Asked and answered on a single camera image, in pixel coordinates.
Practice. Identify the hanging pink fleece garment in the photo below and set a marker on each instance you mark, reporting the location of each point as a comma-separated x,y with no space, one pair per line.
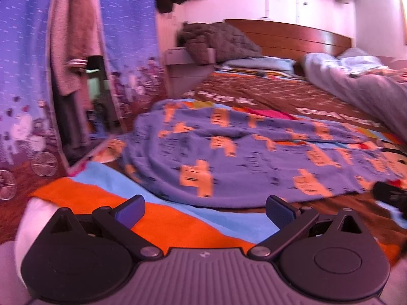
74,37

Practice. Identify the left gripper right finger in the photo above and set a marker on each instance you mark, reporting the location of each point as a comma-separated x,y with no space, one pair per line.
293,225

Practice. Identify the light blue pillow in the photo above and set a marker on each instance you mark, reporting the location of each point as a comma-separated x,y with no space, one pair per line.
262,63

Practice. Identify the grey lilac duvet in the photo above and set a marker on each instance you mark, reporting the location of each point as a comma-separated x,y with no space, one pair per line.
380,92

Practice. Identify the blue patterned kids pants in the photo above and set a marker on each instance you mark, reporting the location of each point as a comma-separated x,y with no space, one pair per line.
211,155

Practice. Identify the white bedside cabinet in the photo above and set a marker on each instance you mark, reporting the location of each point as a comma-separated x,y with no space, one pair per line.
183,73

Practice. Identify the blue cartoon wardrobe curtain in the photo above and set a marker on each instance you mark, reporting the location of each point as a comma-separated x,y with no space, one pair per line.
133,58

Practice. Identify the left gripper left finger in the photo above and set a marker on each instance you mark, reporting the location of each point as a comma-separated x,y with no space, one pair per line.
117,224

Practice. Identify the dark quilted jacket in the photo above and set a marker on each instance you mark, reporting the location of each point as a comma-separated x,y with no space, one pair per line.
228,42

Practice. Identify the wooden headboard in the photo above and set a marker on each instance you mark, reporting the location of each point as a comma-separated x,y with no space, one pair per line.
285,40

